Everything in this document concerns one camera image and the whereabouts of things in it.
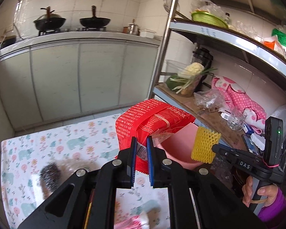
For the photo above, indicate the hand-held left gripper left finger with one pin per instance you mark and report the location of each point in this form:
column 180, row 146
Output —
column 133, row 162

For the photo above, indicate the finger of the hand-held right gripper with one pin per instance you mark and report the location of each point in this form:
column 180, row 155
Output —
column 221, row 151

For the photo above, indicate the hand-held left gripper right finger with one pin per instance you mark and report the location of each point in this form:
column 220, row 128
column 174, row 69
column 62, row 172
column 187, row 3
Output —
column 150, row 164

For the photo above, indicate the yellow foam fruit net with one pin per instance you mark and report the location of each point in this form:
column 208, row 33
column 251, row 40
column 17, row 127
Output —
column 205, row 145

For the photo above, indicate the pink plastic basin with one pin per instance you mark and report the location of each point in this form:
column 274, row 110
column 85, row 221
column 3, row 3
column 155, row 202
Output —
column 178, row 148

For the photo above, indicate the red snack packet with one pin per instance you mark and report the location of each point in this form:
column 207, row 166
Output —
column 143, row 119

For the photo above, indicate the person's right forearm purple sleeve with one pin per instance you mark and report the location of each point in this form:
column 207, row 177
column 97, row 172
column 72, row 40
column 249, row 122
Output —
column 276, row 210

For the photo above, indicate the person's right hand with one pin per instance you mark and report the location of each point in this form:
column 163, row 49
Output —
column 268, row 194

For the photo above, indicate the white foam piece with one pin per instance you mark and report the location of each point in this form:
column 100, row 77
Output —
column 257, row 140

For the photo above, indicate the smartphone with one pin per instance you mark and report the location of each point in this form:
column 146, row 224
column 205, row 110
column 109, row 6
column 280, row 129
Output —
column 249, row 143

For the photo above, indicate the small blue packet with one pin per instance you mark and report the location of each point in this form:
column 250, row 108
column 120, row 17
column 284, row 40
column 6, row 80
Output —
column 248, row 128

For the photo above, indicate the white translucent plastic bag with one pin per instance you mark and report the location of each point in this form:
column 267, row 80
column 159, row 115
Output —
column 283, row 114

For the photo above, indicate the clear glass cup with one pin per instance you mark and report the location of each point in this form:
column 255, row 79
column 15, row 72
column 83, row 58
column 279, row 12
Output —
column 236, row 120

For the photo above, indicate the small white labelled box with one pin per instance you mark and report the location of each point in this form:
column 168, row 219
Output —
column 225, row 115

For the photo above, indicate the pink polka dot cloth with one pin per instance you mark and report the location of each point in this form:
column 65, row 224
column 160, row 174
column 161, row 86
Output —
column 243, row 100

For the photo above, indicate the clear plastic bag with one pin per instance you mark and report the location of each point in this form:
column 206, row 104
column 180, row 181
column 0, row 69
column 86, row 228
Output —
column 208, row 100

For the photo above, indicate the pink and white packet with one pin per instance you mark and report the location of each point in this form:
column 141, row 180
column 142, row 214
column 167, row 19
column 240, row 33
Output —
column 133, row 223

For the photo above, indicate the floral bear print tablecloth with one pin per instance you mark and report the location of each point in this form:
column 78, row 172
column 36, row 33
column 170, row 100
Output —
column 73, row 143

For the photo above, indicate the green onions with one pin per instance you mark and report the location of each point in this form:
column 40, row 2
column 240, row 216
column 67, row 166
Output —
column 193, row 80

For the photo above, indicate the dark fuzzy scouring ball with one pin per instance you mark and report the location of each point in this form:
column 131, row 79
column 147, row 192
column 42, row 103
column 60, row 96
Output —
column 50, row 174

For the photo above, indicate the dark green vegetable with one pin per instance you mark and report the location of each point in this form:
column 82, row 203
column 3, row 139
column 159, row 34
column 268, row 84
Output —
column 172, row 82

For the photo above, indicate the white cauliflower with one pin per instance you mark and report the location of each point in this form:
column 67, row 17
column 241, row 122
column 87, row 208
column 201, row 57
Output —
column 193, row 69

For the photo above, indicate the black blender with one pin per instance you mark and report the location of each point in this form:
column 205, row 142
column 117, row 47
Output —
column 205, row 57

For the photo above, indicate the clear plastic vegetable container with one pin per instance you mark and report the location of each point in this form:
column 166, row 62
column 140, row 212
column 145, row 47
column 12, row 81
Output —
column 174, row 68

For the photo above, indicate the orange and green printed bag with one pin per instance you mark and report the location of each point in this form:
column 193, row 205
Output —
column 282, row 40

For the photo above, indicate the grey kitchen cabinet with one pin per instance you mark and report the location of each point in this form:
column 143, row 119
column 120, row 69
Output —
column 62, row 81

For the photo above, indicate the metal shelf rack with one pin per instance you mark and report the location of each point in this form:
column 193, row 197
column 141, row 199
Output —
column 233, row 40

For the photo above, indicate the white rectangular container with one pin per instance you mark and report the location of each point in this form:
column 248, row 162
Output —
column 147, row 33

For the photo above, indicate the small brown pot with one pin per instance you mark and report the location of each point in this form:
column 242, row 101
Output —
column 125, row 29

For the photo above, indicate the green plastic basket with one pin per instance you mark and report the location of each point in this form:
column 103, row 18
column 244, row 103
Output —
column 209, row 19

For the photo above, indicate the small dark-capped bottle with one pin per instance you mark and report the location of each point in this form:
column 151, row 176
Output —
column 227, row 18

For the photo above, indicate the steel kettle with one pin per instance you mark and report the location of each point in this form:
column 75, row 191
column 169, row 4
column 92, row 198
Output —
column 133, row 28

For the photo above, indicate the gas stove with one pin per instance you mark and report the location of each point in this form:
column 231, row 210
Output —
column 71, row 30

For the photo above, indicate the crumpled clear bag in basket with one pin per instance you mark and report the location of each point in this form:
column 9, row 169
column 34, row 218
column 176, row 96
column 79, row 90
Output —
column 209, row 6

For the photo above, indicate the black wok with glass lid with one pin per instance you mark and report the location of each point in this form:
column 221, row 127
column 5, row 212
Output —
column 50, row 20

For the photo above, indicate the dark rice cooker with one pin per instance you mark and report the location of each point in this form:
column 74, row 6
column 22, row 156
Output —
column 3, row 43

